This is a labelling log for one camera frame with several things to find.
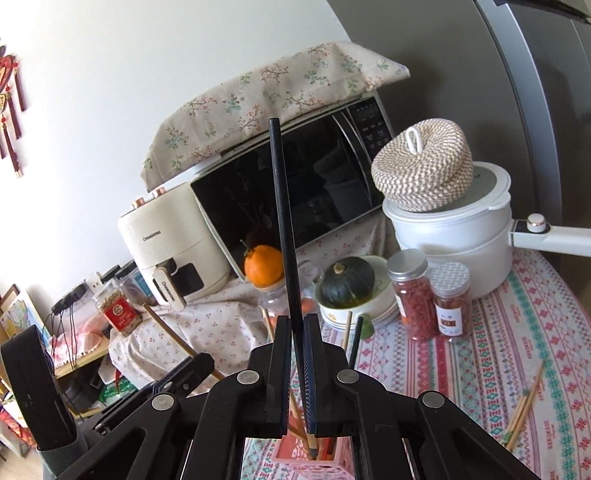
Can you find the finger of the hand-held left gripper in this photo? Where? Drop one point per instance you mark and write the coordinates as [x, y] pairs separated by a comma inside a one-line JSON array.
[[194, 367]]

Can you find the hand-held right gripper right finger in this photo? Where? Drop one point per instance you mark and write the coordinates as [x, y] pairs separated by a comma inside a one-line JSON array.
[[313, 369]]

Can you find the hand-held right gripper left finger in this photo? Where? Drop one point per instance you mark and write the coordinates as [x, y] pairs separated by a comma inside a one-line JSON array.
[[282, 369]]

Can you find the wooden chopstick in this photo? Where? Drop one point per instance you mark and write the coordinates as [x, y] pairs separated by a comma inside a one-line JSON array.
[[168, 327], [519, 410], [515, 431], [347, 330], [531, 387]]

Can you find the black chopstick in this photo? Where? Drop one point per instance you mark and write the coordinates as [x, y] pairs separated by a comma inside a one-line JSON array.
[[356, 337], [282, 207]]

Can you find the pink plastic utensil basket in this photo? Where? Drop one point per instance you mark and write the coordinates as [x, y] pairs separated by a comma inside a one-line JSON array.
[[304, 467]]

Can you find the white floral cover cloth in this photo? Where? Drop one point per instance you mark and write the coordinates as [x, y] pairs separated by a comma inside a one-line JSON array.
[[217, 323]]

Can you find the white bowl with squash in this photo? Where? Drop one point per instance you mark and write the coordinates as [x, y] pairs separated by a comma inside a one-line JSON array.
[[337, 318]]

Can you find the framed picture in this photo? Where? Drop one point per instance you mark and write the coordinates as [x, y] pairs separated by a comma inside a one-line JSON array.
[[18, 316]]

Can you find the glass jar with wooden lid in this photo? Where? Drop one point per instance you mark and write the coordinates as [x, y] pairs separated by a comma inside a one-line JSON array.
[[273, 300]]

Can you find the dark green kabocha squash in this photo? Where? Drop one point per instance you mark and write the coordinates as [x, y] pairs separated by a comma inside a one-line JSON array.
[[346, 284]]

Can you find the power strip with plugs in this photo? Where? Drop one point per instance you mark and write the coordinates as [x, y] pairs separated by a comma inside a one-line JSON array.
[[69, 295]]

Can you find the large orange with stem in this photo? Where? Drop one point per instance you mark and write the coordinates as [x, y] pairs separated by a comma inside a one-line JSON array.
[[263, 267]]

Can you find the tall jar of red berries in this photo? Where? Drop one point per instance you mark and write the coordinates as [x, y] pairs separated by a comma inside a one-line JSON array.
[[415, 300]]

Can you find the cream air fryer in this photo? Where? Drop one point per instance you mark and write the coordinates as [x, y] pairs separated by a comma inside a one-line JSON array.
[[157, 235]]

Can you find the patterned tablecloth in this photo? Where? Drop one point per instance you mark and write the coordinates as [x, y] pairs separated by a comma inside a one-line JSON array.
[[461, 392]]

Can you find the short jar of red berries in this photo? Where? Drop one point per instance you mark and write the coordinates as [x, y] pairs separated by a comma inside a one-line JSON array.
[[452, 309]]

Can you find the black microwave oven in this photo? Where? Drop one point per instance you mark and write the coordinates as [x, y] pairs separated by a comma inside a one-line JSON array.
[[332, 184]]

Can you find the folded floral cloth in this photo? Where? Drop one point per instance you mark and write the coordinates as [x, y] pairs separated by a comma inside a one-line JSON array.
[[277, 83]]

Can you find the grey refrigerator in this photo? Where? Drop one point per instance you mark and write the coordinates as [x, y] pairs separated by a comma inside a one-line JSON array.
[[508, 92]]

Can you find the red knot wall ornament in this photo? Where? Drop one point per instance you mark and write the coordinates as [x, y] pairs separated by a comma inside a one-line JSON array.
[[9, 92]]

